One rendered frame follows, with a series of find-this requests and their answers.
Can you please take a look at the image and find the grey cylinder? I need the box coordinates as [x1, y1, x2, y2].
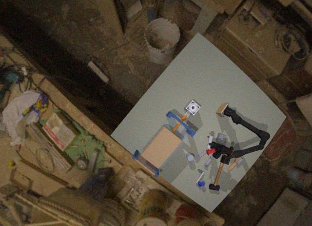
[186, 152, 194, 161]

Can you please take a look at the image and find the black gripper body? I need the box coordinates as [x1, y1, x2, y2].
[217, 144, 227, 154]

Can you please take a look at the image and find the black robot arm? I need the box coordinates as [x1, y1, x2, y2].
[213, 106, 270, 165]

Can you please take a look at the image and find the black-headed mallet with wooden handle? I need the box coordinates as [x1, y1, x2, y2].
[209, 163, 224, 191]

